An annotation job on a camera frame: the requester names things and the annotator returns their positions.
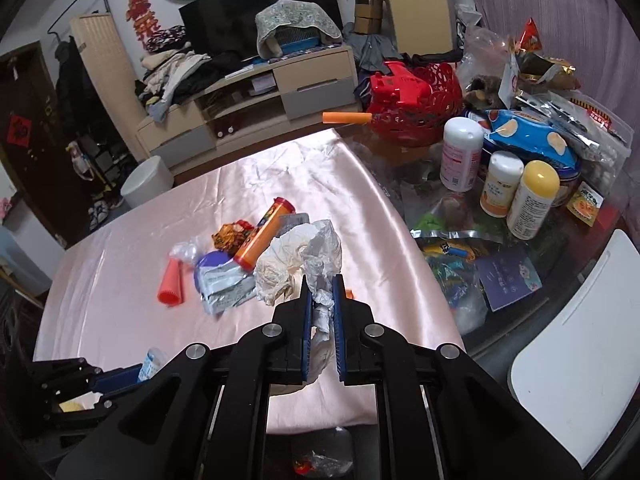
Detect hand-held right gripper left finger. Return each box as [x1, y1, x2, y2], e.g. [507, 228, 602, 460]
[55, 275, 315, 480]

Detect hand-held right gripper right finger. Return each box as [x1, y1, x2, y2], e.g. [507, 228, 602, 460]
[331, 274, 586, 480]

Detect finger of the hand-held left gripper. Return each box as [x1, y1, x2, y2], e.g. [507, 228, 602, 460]
[30, 394, 122, 436]
[25, 358, 144, 397]

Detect small clear plastic bottle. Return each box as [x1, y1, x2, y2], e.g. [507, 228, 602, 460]
[138, 347, 169, 382]

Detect white tissue paper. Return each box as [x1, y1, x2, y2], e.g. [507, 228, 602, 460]
[254, 219, 344, 387]

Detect silver foil packet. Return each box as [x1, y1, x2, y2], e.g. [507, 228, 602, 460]
[197, 262, 261, 317]

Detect orange cylindrical snack tube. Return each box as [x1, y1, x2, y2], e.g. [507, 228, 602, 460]
[233, 198, 297, 272]

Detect orange ribbed plastic cup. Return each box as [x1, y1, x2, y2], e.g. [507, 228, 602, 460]
[157, 258, 186, 306]

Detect grey packet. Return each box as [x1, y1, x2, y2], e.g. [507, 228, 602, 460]
[277, 212, 311, 234]

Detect purple round lid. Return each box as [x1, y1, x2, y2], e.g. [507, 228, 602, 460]
[194, 252, 234, 281]

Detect dark trash bin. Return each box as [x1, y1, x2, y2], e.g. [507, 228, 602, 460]
[286, 425, 359, 480]

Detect orange foil snack wrapper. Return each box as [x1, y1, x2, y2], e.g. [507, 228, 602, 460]
[213, 219, 256, 254]

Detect clear plastic wrapper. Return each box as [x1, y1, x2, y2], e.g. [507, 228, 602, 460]
[169, 241, 201, 266]

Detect colourful candy bag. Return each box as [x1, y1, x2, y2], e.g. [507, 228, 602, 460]
[419, 239, 482, 311]

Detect pink satin tablecloth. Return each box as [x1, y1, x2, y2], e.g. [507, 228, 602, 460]
[32, 128, 467, 436]

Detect dark blue card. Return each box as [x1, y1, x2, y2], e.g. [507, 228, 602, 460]
[473, 244, 544, 312]

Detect white bottle pink label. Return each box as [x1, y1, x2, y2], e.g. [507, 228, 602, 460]
[439, 116, 485, 192]

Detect white bottle orange label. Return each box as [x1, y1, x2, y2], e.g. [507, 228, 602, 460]
[479, 150, 525, 218]

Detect yellow capped white bottle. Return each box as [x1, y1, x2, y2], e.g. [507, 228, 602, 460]
[506, 159, 561, 240]

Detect beige television cabinet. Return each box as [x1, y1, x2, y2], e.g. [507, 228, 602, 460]
[137, 44, 364, 169]

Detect dark door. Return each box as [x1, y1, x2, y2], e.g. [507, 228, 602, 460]
[0, 40, 92, 248]

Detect red openwork basket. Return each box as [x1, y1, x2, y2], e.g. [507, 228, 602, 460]
[366, 59, 464, 147]

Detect blue snack bag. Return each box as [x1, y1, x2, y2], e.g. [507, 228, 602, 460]
[481, 108, 582, 209]

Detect small orange sachet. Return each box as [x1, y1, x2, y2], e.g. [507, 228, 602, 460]
[566, 182, 605, 224]

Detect grey crumpled clothes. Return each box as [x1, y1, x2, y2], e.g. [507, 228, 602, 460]
[344, 29, 403, 73]

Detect pile of folded clothes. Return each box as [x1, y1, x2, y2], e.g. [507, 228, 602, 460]
[134, 25, 242, 122]

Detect black coat rack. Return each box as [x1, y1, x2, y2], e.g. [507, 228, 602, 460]
[47, 0, 117, 126]

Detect patterned lace cover cloth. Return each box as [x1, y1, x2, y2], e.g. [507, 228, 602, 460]
[254, 0, 344, 59]

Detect black flat television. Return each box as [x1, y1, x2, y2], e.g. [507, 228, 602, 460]
[178, 0, 346, 61]

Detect clear plastic bag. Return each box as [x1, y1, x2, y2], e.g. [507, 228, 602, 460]
[454, 4, 517, 82]

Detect clear zip bag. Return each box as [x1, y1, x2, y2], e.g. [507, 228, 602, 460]
[515, 90, 632, 202]

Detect stacked cardboard boxes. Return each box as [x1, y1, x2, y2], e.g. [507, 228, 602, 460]
[353, 0, 385, 34]

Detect tall yellow cabinet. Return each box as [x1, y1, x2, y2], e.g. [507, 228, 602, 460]
[378, 0, 454, 59]

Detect red snack bag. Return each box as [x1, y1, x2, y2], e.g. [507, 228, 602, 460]
[514, 17, 544, 54]

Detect orange foam handle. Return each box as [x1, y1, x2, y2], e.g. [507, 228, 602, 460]
[322, 111, 374, 125]

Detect red paper wall decoration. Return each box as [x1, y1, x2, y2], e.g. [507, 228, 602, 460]
[125, 0, 160, 51]

